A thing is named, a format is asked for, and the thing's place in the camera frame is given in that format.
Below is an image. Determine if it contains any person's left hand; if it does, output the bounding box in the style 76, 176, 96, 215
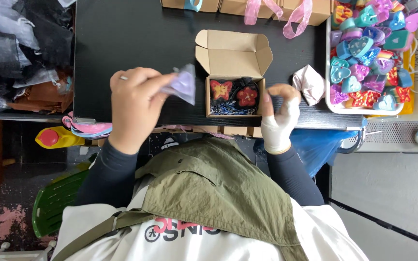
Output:
109, 67, 178, 155

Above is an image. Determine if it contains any person's right hand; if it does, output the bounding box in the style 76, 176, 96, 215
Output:
259, 84, 302, 155

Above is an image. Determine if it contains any purple organza pouch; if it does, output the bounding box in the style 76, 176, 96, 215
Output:
160, 63, 197, 106

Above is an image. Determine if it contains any red yellow butterfly candle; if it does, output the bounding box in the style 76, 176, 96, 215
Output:
210, 80, 233, 101

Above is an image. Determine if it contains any closed brown cardboard box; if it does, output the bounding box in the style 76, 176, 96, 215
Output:
160, 0, 221, 13
272, 0, 332, 27
219, 0, 279, 19

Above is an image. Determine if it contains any bundle of pink blue ribbons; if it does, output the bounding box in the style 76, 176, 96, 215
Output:
62, 111, 114, 140

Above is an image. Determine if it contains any light blue ribbon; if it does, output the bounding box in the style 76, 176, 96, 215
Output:
184, 0, 203, 12

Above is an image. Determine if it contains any open brown cardboard box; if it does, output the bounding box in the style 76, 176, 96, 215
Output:
194, 29, 274, 119

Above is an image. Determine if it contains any blue shredded paper filling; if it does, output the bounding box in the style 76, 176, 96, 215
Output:
209, 101, 259, 116

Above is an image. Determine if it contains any red flower candle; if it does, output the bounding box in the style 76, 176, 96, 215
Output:
236, 86, 258, 107

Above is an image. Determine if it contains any yellow bottle with red cap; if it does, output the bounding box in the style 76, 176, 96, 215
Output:
34, 126, 86, 149

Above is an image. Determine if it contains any pink sheer ribbon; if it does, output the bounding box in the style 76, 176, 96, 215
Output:
244, 0, 284, 25
282, 0, 314, 40

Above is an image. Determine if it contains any olive green apron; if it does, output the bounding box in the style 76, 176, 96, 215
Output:
51, 137, 309, 261

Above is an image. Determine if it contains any heap of organza bags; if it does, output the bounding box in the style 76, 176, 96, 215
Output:
0, 0, 76, 114

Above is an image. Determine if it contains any green plastic chair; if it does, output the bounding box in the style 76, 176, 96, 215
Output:
32, 154, 99, 239

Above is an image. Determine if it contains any crumpled pale pink glove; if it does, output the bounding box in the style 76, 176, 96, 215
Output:
292, 64, 326, 107

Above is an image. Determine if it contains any white plastic tray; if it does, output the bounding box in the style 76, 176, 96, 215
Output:
325, 14, 405, 116

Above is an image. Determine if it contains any blue plastic bag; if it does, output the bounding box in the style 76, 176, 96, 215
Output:
253, 129, 359, 179

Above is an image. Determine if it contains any white plastic stool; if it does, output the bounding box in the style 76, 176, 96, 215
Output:
0, 240, 58, 261

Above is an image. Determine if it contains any heap of colourful shaped candles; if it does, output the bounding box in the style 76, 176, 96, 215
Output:
329, 0, 418, 111

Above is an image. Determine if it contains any white printed shirt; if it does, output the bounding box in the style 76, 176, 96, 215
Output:
51, 176, 370, 261

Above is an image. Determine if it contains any perforated metal shelf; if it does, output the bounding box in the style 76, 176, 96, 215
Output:
339, 120, 418, 154

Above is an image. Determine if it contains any black stand rod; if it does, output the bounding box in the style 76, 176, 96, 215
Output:
326, 197, 418, 252

